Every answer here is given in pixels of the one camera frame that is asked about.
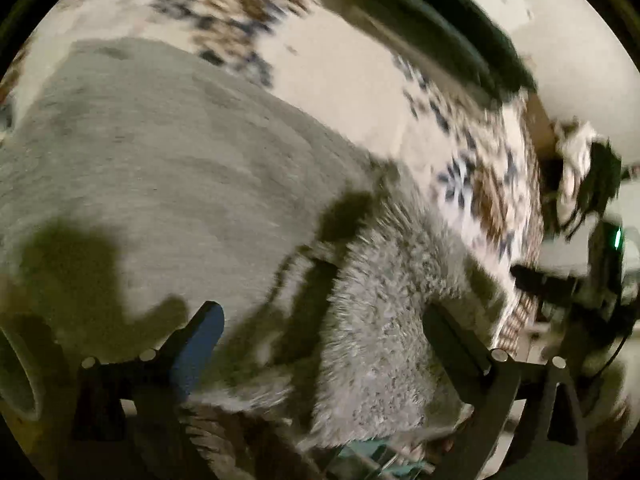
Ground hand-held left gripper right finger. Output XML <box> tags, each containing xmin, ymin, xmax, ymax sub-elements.
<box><xmin>422</xmin><ymin>302</ymin><xmax>588</xmax><ymax>480</ymax></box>

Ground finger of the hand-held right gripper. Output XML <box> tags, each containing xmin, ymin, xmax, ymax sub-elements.
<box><xmin>510</xmin><ymin>264</ymin><xmax>568</xmax><ymax>307</ymax></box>

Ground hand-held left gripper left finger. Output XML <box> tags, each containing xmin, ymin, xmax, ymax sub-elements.
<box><xmin>70</xmin><ymin>301</ymin><xmax>225</xmax><ymax>480</ymax></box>

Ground grey fluffy pants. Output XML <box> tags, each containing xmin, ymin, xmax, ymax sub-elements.
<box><xmin>0</xmin><ymin>37</ymin><xmax>507</xmax><ymax>453</ymax></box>

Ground person's right forearm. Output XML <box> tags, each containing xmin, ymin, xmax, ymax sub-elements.
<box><xmin>575</xmin><ymin>342</ymin><xmax>640</xmax><ymax>436</ymax></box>

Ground grey-green folded pants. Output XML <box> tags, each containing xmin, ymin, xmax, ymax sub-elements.
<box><xmin>309</xmin><ymin>0</ymin><xmax>503</xmax><ymax>107</ymax></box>

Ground brown checkered blanket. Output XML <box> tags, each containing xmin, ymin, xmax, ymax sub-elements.
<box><xmin>492</xmin><ymin>95</ymin><xmax>549</xmax><ymax>362</ymax></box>

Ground person's beige fleece robe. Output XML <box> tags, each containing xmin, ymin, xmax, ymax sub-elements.
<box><xmin>184</xmin><ymin>400</ymin><xmax>328</xmax><ymax>480</ymax></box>

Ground teal box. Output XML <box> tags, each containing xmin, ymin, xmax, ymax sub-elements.
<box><xmin>337</xmin><ymin>437</ymin><xmax>437</xmax><ymax>478</ymax></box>

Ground white clothes pile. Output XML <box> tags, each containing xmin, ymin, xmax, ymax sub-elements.
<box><xmin>551</xmin><ymin>120</ymin><xmax>610</xmax><ymax>222</ymax></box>

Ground bed with floral sheet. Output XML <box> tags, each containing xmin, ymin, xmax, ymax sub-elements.
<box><xmin>0</xmin><ymin>0</ymin><xmax>547</xmax><ymax>291</ymax></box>

